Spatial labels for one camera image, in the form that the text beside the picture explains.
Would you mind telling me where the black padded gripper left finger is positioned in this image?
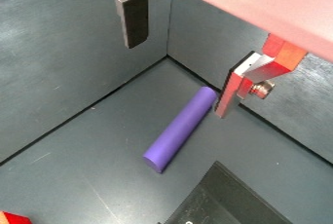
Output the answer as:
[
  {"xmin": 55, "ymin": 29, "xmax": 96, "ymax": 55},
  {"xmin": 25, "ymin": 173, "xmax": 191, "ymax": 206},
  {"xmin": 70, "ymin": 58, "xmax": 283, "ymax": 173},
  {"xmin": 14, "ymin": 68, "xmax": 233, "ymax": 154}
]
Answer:
[{"xmin": 116, "ymin": 0, "xmax": 149, "ymax": 49}]

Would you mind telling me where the red shape sorter block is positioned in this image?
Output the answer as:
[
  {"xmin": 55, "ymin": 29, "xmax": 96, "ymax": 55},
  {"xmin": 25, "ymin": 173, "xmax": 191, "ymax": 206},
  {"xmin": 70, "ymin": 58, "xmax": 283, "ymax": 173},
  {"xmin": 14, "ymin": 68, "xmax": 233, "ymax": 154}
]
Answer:
[{"xmin": 0, "ymin": 211, "xmax": 33, "ymax": 224}]

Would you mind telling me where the purple cylinder peg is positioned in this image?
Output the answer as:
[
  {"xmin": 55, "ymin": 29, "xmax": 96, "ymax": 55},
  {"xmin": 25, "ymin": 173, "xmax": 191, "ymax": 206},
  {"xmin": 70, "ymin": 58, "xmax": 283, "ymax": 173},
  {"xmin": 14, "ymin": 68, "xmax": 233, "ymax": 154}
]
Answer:
[{"xmin": 144, "ymin": 87, "xmax": 217, "ymax": 173}]

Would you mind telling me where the black curved cradle stand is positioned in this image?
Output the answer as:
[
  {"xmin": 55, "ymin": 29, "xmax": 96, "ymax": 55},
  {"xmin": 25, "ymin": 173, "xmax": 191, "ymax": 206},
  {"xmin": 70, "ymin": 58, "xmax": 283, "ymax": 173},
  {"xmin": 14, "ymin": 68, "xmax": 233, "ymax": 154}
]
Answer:
[{"xmin": 165, "ymin": 161, "xmax": 294, "ymax": 224}]

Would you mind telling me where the red metal gripper right finger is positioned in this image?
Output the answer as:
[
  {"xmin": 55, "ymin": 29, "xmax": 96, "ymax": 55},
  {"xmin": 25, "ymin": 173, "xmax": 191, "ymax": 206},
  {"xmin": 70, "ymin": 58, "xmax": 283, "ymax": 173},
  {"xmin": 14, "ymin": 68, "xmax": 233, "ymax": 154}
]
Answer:
[{"xmin": 215, "ymin": 34, "xmax": 308, "ymax": 118}]

